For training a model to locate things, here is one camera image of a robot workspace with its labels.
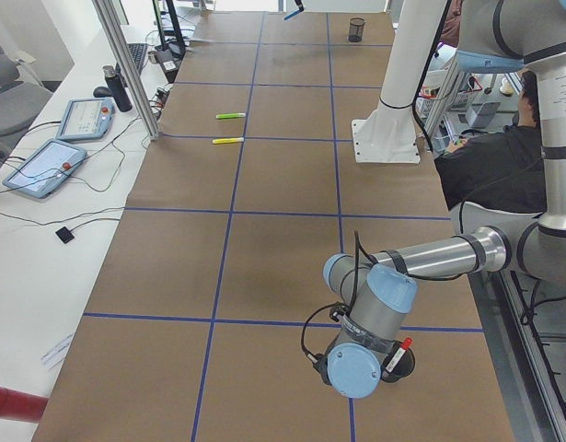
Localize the red cylinder object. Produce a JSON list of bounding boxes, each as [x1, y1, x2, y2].
[[0, 387, 49, 424]]

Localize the black water bottle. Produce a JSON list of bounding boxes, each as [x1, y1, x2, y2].
[[102, 65, 133, 112]]

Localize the yellow highlighter pen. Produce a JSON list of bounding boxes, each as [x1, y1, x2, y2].
[[212, 137, 245, 145]]

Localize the green highlighter pen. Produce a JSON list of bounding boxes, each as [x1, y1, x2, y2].
[[215, 112, 246, 120]]

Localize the small black square sensor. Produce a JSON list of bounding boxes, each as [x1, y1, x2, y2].
[[55, 227, 75, 244]]

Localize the teach pendant tablet near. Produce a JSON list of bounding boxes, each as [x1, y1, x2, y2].
[[2, 139, 87, 199]]

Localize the black mesh pen cup right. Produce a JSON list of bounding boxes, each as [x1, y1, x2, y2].
[[348, 17, 365, 42]]

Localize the white camera stand base plate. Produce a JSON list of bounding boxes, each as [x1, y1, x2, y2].
[[351, 116, 421, 164]]

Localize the teach pendant tablet far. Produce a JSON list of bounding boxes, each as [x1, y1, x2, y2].
[[56, 98, 114, 142]]

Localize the teach pendant tablet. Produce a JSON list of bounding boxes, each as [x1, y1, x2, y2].
[[56, 98, 114, 142], [2, 139, 87, 199]]

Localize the aluminium frame post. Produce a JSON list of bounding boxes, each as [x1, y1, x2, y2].
[[92, 0, 159, 141]]

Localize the seated person in black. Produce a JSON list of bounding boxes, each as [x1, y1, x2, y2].
[[434, 70, 547, 213]]

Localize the black keyboard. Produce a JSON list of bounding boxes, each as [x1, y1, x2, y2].
[[127, 42, 148, 73]]

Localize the brown paper table mat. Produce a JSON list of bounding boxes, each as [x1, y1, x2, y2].
[[34, 12, 514, 441]]

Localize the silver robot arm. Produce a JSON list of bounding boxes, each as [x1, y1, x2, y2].
[[312, 1, 566, 399]]

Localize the blue highlighter pen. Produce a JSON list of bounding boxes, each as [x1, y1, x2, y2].
[[283, 9, 303, 21]]

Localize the red and white marker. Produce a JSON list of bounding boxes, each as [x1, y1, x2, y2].
[[386, 337, 412, 373]]

